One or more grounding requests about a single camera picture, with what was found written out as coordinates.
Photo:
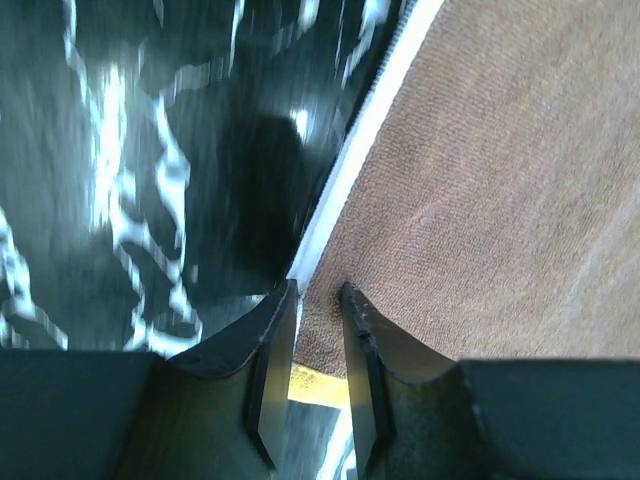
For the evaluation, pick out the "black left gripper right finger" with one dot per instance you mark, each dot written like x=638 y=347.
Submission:
x=417 y=414

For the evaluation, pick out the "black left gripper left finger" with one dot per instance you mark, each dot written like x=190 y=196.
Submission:
x=215 y=411

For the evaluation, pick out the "yellow brown bear towel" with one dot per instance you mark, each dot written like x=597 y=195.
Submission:
x=487 y=197

